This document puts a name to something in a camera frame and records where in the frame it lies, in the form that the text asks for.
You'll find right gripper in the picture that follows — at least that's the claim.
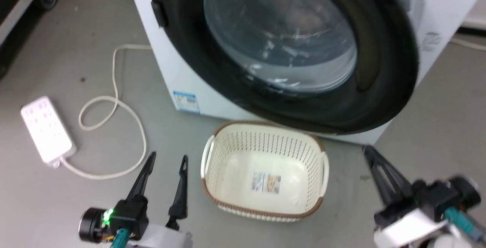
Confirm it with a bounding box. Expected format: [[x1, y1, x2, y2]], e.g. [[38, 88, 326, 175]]
[[362, 145, 483, 248]]

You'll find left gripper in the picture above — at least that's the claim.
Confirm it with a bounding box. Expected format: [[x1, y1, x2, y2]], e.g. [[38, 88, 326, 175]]
[[78, 152, 193, 248]]

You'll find black round washing machine door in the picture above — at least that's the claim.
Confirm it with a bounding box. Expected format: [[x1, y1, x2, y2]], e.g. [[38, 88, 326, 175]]
[[150, 0, 420, 135]]

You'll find white front-load washing machine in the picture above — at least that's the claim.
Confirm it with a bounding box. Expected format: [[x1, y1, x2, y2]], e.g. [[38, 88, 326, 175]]
[[125, 0, 486, 146]]

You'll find cream plastic laundry basket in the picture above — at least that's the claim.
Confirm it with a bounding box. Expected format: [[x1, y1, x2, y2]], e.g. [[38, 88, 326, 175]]
[[200, 121, 330, 223]]

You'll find blue energy label sticker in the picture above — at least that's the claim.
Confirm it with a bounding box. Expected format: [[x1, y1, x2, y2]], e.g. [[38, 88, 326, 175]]
[[172, 90, 201, 114]]

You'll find paper label sticker in basket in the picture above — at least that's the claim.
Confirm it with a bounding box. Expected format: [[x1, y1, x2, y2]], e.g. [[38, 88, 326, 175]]
[[251, 172, 282, 194]]

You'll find white power strip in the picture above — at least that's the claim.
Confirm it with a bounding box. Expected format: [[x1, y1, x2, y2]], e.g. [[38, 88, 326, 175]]
[[20, 96, 77, 165]]

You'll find black cabinet with white edge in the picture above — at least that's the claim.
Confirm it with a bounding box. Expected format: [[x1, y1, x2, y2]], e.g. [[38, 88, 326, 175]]
[[0, 0, 66, 78]]

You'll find teal left gripper cable plug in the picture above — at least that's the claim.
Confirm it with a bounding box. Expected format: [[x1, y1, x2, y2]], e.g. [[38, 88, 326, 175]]
[[111, 228, 130, 248]]

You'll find teal gripper cable plug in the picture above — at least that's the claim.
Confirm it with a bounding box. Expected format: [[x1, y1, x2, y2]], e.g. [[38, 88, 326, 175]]
[[443, 207, 478, 239], [111, 228, 130, 248]]

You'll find teal right gripper cable plug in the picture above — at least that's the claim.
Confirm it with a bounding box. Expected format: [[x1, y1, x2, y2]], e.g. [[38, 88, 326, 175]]
[[443, 207, 478, 239]]

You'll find white power strip cable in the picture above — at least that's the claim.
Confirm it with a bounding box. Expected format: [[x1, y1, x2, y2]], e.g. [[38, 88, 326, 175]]
[[57, 44, 153, 180]]

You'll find thin white floor cable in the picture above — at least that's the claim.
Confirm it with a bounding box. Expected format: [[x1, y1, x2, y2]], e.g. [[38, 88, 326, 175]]
[[450, 37, 486, 52]]

